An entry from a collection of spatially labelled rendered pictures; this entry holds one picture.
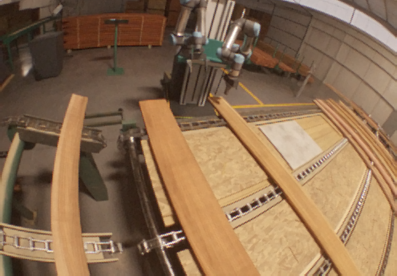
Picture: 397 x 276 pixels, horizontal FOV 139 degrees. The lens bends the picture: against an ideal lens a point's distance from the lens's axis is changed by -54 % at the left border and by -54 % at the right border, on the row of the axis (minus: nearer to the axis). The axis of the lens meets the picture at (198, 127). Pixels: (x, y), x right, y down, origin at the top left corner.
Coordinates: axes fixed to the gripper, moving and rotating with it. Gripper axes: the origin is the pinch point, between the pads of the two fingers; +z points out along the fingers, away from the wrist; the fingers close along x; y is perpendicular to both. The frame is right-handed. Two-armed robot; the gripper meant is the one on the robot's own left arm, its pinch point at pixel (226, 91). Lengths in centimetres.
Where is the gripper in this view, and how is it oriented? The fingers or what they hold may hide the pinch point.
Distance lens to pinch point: 130.4
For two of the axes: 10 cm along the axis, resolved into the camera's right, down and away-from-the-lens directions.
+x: 4.6, 6.6, -6.0
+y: -8.6, 1.6, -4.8
